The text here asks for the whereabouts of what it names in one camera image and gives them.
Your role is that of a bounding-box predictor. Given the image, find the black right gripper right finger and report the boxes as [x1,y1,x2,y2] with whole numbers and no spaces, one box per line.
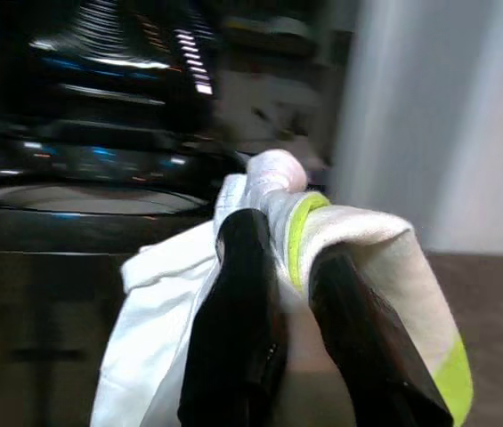
[308,252,453,427]

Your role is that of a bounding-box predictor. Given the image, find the black washing machine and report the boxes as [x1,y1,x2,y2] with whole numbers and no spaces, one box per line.
[0,0,256,427]

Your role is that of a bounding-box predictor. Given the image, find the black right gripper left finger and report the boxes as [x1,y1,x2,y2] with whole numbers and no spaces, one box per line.
[178,208,290,427]

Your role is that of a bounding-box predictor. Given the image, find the white garment with yellow trim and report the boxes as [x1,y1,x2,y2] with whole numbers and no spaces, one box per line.
[89,149,475,427]

